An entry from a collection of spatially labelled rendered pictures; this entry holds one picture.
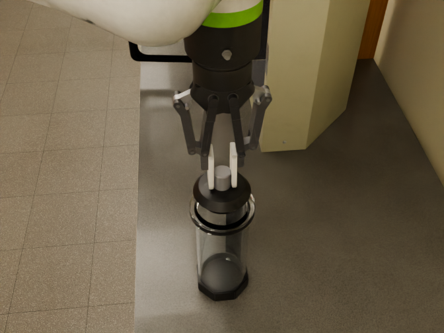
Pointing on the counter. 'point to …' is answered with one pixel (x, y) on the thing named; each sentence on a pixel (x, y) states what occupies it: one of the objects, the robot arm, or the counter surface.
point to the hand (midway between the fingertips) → (222, 166)
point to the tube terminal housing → (309, 68)
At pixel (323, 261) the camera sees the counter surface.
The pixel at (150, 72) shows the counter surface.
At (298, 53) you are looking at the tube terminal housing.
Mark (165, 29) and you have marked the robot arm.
